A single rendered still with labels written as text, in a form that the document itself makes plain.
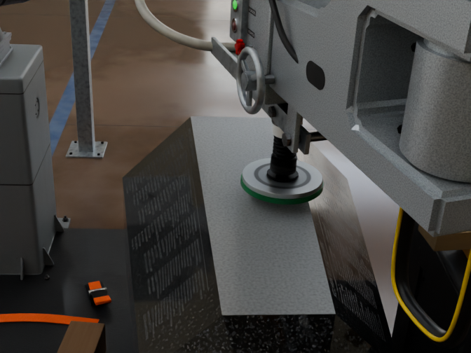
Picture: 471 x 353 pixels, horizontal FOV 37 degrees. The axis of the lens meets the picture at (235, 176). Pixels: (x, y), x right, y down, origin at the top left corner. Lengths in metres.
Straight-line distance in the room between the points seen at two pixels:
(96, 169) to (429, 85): 2.86
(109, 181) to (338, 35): 2.48
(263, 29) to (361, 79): 0.40
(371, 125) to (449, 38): 0.31
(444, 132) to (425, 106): 0.05
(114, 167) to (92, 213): 0.48
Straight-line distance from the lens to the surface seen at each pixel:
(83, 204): 3.44
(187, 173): 2.03
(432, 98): 1.07
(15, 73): 2.63
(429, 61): 1.07
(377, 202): 3.59
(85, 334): 2.45
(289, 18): 1.49
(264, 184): 1.80
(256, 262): 1.60
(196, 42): 2.13
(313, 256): 1.64
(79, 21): 3.69
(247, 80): 1.55
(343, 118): 1.30
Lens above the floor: 1.71
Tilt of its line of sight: 28 degrees down
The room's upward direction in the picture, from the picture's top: 3 degrees clockwise
